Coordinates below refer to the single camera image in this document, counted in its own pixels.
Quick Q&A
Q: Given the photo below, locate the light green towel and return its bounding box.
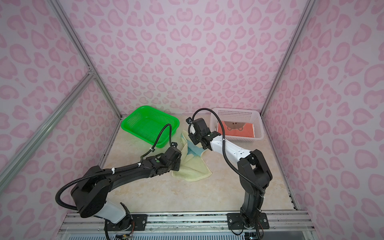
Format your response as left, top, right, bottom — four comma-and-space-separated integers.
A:
171, 130, 212, 182

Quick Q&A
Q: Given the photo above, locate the red brown towel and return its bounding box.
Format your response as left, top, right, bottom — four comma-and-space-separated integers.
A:
223, 121, 255, 138

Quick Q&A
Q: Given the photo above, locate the green plastic basket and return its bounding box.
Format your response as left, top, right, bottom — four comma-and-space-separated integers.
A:
121, 106, 180, 148

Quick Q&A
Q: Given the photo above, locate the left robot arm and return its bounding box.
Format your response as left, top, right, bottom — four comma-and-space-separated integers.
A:
71, 147, 182, 230

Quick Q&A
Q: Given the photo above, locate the white plastic basket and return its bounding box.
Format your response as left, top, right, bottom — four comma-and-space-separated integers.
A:
213, 108, 264, 143

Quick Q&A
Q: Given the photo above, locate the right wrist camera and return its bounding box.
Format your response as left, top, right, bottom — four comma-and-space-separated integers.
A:
186, 117, 193, 125

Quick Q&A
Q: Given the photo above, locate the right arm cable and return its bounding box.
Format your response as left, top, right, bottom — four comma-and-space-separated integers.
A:
188, 107, 266, 194

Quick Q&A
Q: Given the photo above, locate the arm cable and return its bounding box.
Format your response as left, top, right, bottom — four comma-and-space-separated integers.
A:
55, 123, 173, 211
188, 107, 266, 194

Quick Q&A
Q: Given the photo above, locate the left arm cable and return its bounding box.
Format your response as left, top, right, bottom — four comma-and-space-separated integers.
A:
55, 123, 173, 211

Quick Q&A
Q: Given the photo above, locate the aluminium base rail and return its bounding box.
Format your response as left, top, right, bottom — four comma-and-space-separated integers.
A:
56, 210, 319, 240

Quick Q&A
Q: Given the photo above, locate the diagonal aluminium frame bar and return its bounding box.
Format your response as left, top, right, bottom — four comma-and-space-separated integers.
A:
1, 71, 94, 192

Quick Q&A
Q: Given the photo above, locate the right corner frame post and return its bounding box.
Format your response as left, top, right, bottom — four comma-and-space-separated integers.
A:
260, 0, 319, 119

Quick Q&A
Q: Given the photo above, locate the corner frame post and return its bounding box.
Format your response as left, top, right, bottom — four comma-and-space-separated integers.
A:
47, 0, 123, 120
260, 0, 319, 119

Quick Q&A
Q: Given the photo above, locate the left corner frame post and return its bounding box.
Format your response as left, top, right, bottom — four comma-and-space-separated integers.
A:
47, 0, 123, 120

